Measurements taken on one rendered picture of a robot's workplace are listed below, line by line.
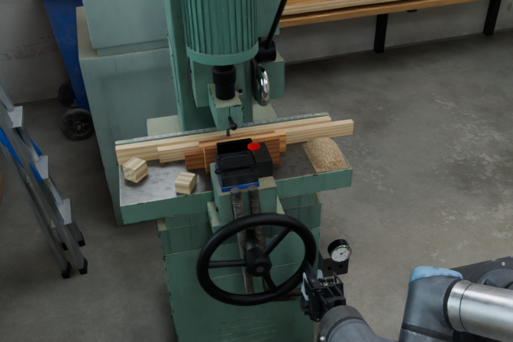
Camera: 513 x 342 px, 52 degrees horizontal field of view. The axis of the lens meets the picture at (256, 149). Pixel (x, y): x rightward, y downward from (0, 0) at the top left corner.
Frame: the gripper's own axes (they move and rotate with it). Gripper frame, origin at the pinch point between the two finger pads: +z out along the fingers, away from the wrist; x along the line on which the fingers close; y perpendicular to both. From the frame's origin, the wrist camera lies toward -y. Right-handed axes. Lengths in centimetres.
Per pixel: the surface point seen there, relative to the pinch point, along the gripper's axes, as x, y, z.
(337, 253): -14.0, -3.5, 20.0
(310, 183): -7.5, 18.3, 18.6
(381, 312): -46, -57, 67
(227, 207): 15.8, 19.6, 8.1
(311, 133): -12.8, 28.5, 31.3
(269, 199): 5.7, 19.8, 8.0
